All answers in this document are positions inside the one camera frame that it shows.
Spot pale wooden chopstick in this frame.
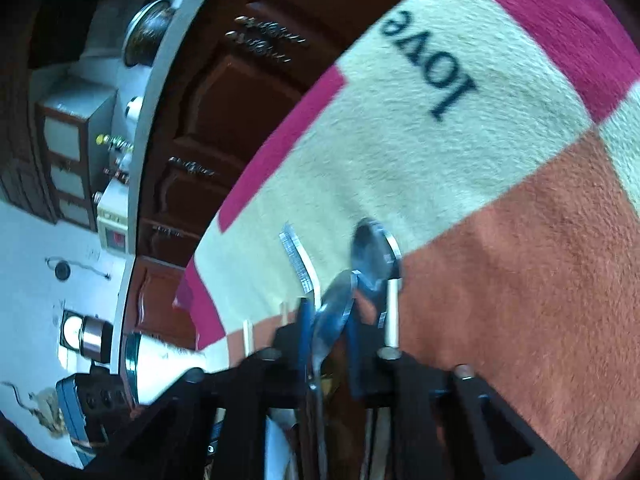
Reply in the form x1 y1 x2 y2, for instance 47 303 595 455
280 301 290 326

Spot patchwork fleece blanket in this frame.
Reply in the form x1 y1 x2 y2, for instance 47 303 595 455
176 0 639 479

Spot brown lower kitchen cabinets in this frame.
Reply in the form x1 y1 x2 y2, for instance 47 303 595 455
124 0 400 349

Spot cream microwave oven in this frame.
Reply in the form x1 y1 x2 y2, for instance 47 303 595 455
96 179 130 255

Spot light wooden chopstick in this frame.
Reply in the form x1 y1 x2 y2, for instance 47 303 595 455
385 278 401 348

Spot silver fork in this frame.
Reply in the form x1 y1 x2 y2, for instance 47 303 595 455
279 223 321 311

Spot upper wall cabinet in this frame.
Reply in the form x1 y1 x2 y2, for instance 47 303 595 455
35 76 117 232

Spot white utensil holder cup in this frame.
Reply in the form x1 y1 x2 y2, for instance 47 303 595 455
125 333 207 405

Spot white kettle canister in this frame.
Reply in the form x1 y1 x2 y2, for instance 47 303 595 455
125 96 143 124

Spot rice cooker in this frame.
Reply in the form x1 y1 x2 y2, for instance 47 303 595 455
58 309 114 364

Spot silver spoon black handle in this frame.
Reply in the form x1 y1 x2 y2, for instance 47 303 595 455
349 218 405 331

